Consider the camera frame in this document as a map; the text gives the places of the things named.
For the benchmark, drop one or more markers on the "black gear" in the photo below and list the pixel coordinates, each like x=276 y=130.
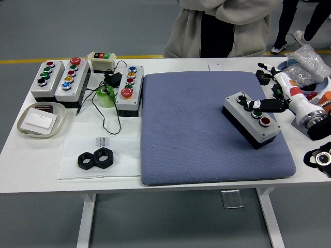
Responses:
x=263 y=78

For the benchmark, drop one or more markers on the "large black hex nut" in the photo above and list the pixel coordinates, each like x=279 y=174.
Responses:
x=108 y=158

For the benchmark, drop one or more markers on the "blue-grey quilted mat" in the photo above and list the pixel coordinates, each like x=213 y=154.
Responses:
x=186 y=129

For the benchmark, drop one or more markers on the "white table leg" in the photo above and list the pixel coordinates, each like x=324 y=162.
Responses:
x=86 y=219
x=270 y=219

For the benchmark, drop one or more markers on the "green tape roll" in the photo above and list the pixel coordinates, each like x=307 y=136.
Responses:
x=106 y=99

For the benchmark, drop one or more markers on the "clear bag of washers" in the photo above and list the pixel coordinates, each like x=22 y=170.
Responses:
x=309 y=67

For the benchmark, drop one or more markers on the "wide grey five-button control box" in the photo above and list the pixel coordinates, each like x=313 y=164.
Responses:
x=77 y=82

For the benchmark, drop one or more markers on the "orange cylinder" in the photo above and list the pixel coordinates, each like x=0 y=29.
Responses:
x=326 y=99

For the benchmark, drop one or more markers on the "white wall switch plate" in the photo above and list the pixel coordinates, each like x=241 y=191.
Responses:
x=38 y=121

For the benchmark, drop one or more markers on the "person in dark trousers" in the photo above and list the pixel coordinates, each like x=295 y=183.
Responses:
x=284 y=25

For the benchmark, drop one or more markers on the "clear plastic bag sheet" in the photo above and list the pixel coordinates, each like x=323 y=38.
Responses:
x=124 y=160

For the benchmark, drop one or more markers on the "small red clip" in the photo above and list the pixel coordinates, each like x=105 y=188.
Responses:
x=312 y=95

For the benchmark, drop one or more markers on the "cream three-button switch box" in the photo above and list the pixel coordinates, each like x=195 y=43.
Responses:
x=102 y=62

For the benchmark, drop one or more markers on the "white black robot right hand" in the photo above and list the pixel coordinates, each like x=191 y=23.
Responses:
x=289 y=90

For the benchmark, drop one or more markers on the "black power adapter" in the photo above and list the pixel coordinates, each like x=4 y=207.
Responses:
x=112 y=79

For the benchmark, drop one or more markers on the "grey four-button box with selector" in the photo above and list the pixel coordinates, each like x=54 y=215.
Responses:
x=248 y=121

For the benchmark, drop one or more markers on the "metal bracket under table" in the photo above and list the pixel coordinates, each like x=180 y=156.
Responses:
x=232 y=199

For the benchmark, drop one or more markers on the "narrow grey five-button control box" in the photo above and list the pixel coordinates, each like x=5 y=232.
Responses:
x=135 y=90

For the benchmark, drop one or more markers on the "dark brown small block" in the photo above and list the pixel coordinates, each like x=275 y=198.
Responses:
x=44 y=108

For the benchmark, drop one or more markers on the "blue round plate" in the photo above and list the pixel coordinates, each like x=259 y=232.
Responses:
x=323 y=86

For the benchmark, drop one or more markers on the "small black hex nut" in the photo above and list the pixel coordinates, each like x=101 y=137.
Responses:
x=82 y=161

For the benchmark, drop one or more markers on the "grey four-button control box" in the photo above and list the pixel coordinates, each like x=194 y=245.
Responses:
x=51 y=77

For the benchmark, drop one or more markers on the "white oval tray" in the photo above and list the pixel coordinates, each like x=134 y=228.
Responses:
x=60 y=116

